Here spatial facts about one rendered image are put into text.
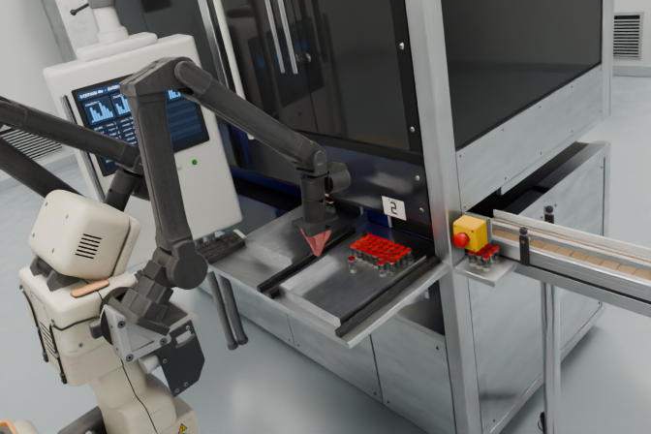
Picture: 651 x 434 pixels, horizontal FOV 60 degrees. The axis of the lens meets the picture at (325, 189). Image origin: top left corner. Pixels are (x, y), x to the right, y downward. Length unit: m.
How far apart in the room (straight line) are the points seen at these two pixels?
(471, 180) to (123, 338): 0.98
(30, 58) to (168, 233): 5.59
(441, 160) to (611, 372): 1.42
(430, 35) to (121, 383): 1.07
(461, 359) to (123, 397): 0.98
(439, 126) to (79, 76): 1.17
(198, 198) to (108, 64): 0.58
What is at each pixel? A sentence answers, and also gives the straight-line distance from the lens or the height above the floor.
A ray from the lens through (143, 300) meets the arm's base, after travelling 1.16.
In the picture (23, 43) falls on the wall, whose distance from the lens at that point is 6.64.
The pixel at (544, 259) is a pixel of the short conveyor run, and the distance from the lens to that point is 1.60.
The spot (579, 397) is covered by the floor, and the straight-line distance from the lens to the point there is 2.53.
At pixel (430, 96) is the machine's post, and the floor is 1.38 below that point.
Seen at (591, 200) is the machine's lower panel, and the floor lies 0.70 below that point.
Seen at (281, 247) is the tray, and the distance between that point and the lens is 1.89.
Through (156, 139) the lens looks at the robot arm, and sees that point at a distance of 1.10.
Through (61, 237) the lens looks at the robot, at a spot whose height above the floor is 1.34.
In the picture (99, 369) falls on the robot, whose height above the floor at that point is 1.03.
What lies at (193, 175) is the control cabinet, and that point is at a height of 1.06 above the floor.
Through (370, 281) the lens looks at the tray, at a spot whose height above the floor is 0.88.
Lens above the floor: 1.79
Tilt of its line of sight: 24 degrees down
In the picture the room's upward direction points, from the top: 11 degrees counter-clockwise
